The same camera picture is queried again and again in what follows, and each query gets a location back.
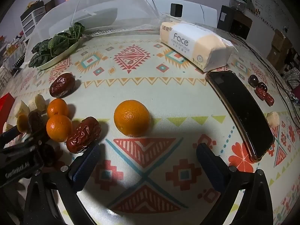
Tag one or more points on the cream plate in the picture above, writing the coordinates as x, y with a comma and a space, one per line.
58, 60

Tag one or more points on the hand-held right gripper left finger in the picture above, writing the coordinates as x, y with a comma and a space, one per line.
85, 166

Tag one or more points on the tissue pack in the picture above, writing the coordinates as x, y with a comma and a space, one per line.
199, 49

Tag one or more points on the large orange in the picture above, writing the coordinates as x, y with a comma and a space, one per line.
131, 118

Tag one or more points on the spinach leaves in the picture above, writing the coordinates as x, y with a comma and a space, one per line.
58, 39

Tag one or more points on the checkered cloth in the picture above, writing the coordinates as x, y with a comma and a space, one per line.
293, 78

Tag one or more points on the whiteboard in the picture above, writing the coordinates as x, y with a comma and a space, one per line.
269, 2

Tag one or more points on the red date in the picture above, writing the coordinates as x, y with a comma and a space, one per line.
269, 99
83, 134
62, 85
260, 91

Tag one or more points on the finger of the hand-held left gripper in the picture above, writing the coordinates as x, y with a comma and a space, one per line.
30, 143
9, 134

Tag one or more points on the cardboard boxes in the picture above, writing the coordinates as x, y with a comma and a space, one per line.
279, 46

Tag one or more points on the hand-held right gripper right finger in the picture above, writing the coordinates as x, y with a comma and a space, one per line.
211, 168

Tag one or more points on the black smartphone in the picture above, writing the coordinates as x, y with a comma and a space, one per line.
241, 112

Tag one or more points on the red box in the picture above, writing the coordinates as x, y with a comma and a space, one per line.
5, 103

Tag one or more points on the white plastic drawer unit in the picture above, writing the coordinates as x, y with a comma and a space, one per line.
32, 18

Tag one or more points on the black cabinet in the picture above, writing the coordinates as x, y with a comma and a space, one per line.
234, 21

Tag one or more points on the white mesh food cover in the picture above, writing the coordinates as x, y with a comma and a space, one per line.
105, 7

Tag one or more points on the dark plum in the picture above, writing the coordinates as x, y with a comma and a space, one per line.
35, 121
253, 78
48, 154
263, 86

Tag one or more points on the white appliance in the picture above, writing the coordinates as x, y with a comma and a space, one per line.
194, 9

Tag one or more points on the small orange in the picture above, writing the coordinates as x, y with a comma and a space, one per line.
58, 127
22, 123
57, 106

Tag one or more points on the patterned tablecloth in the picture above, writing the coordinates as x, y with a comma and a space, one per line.
164, 93

